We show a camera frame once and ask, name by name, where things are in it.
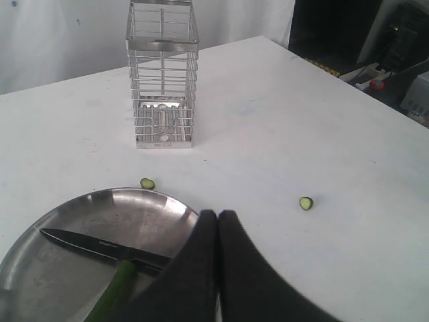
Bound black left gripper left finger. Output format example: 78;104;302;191
120;210;217;321

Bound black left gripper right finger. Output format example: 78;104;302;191
218;210;335;321

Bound black handled kitchen knife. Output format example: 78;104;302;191
39;227;172;276

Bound green cucumber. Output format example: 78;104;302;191
84;260;137;322

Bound cucumber slice on table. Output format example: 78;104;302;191
299;197;314;211

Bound cucumber slice near plate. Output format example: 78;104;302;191
140;178;156;190

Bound round stainless steel plate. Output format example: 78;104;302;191
1;188;198;321

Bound red emergency stop button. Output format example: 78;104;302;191
369;78;385;91

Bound background electronics equipment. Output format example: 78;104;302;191
288;1;428;126

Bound white backdrop curtain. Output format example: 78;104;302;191
1;1;295;93

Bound wire metal utensil holder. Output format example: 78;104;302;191
126;1;199;148

